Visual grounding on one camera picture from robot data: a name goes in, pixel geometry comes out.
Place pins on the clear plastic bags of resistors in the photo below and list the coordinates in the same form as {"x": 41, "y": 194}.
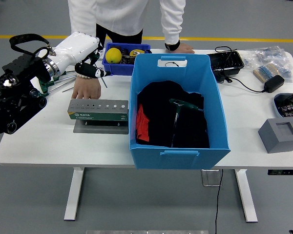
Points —
{"x": 271, "y": 56}

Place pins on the person's left hand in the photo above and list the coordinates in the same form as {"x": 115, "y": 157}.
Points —
{"x": 185, "y": 49}

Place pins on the grey foam box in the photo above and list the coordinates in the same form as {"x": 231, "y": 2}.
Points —
{"x": 276, "y": 141}

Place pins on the taped resistor strip bundle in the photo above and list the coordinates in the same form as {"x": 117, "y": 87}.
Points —
{"x": 265, "y": 73}

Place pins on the white table leg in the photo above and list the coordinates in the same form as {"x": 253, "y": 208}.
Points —
{"x": 74, "y": 195}
{"x": 246, "y": 195}

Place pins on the person's left forearm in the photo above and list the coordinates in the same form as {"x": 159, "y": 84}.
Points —
{"x": 171, "y": 29}

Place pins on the yellow ball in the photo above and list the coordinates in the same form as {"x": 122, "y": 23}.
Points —
{"x": 113, "y": 56}

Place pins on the yellow black tape measure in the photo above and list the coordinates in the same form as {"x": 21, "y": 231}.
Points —
{"x": 136, "y": 52}

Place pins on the light blue tray of electronics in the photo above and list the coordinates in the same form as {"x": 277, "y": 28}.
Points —
{"x": 289, "y": 106}

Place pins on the black cloth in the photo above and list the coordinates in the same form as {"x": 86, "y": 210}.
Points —
{"x": 158, "y": 117}

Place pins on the small dark blue parts bin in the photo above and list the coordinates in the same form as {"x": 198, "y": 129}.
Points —
{"x": 117, "y": 69}

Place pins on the black wrist watch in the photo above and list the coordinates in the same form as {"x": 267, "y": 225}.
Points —
{"x": 173, "y": 46}

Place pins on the large blue plastic bin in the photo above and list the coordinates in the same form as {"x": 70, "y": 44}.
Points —
{"x": 175, "y": 159}

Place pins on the black plastic tray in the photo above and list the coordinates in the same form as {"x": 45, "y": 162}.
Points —
{"x": 224, "y": 62}

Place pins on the red cloth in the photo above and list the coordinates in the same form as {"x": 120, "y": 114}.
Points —
{"x": 142, "y": 124}

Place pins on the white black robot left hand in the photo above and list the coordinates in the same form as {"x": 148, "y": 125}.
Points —
{"x": 73, "y": 47}

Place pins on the person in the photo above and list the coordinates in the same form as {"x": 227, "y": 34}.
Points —
{"x": 117, "y": 14}

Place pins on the dark brown reel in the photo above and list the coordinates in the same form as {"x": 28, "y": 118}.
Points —
{"x": 127, "y": 57}

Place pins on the green silver wrench holder stand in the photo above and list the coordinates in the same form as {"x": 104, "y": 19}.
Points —
{"x": 100, "y": 115}

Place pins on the metal floor plate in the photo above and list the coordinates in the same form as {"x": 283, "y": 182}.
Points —
{"x": 210, "y": 178}

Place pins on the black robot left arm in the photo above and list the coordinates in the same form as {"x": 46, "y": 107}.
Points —
{"x": 14, "y": 102}

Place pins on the person's right hand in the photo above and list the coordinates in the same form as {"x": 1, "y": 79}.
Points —
{"x": 86, "y": 89}

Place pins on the black table control panel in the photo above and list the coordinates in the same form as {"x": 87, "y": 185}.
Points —
{"x": 283, "y": 172}

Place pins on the black power adapter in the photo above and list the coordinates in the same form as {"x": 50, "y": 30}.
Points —
{"x": 273, "y": 83}

